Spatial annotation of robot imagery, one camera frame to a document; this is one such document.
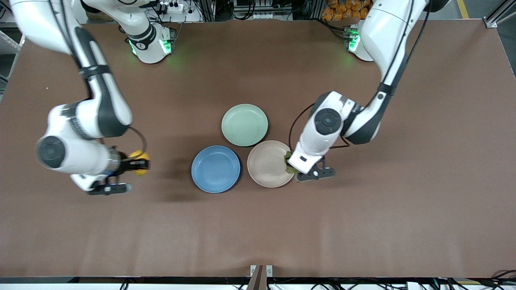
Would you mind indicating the green lettuce leaf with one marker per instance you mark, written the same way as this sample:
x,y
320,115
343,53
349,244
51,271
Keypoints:
x,y
288,166

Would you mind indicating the white power strip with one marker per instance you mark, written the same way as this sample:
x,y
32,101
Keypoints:
x,y
172,7

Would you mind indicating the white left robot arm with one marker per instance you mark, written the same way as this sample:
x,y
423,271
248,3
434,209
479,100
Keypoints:
x,y
363,117

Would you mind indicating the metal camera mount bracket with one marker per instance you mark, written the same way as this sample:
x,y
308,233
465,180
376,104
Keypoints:
x,y
261,276

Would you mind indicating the beige plate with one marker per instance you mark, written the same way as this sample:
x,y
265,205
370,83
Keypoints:
x,y
268,165

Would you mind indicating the bag of orange fruit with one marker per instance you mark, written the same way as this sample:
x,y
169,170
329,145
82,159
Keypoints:
x,y
344,10

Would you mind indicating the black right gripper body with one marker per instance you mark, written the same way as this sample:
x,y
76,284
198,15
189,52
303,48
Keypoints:
x,y
122,166

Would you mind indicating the blue plate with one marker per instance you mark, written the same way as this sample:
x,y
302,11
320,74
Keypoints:
x,y
215,169

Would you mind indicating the yellow lemon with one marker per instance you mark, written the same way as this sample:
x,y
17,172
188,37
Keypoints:
x,y
141,155

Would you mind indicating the aluminium frame profile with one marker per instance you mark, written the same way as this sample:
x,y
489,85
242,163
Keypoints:
x,y
499,14

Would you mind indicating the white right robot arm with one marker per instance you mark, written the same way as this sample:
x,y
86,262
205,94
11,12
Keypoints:
x,y
92,117

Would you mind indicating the pale green plate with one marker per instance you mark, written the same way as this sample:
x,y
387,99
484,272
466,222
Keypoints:
x,y
244,125

